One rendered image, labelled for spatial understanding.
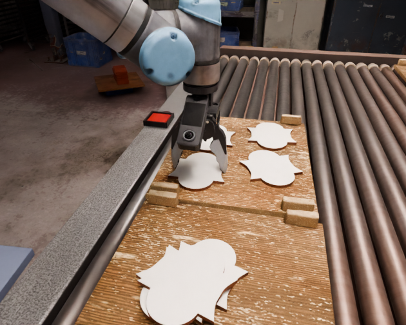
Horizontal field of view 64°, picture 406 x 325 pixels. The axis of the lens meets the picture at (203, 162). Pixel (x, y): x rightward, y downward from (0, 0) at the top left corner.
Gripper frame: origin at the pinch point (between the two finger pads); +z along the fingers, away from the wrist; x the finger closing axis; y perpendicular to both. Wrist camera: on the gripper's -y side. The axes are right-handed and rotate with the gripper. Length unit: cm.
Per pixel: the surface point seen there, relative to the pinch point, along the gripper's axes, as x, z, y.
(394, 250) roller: -38.3, 2.2, -15.0
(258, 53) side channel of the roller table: -9, 1, 107
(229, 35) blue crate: 45, 63, 444
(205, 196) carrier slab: -3.1, 0.6, -8.4
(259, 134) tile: -12.8, -0.3, 19.5
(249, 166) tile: -11.3, -0.3, 3.2
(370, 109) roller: -49, 3, 50
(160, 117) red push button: 17.8, 1.2, 28.2
